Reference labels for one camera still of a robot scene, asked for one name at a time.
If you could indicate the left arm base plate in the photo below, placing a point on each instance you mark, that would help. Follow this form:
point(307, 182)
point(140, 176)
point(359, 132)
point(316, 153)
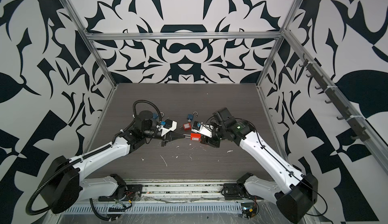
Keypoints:
point(127, 193)

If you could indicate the white slotted cable duct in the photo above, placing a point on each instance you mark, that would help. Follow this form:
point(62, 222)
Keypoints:
point(172, 208)

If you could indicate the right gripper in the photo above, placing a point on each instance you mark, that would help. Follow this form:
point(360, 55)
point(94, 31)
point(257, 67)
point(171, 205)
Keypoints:
point(211, 141)

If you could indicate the red padlock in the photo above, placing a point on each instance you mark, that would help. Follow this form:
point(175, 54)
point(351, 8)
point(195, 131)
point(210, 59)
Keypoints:
point(187, 126)
point(193, 136)

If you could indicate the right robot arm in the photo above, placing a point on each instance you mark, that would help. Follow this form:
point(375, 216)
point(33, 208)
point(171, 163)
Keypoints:
point(293, 192)

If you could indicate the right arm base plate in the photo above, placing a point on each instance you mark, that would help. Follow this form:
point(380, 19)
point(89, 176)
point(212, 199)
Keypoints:
point(237, 192)

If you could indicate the blue padlock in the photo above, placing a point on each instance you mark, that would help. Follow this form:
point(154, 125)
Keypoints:
point(191, 116)
point(156, 116)

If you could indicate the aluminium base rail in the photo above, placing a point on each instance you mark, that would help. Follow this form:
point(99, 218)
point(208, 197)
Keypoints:
point(182, 190)

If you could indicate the blue padlock left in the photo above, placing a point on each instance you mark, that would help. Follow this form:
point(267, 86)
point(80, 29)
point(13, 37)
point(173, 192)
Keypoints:
point(156, 116)

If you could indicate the blue padlock centre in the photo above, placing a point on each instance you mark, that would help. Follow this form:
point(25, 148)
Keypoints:
point(191, 116)

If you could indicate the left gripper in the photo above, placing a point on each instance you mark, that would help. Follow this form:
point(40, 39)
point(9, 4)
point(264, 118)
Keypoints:
point(173, 136)

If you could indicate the small electronics board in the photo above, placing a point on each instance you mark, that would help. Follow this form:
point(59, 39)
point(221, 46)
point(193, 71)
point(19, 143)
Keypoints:
point(249, 209)

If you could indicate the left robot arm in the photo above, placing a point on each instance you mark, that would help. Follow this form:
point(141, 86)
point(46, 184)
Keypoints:
point(142, 127)

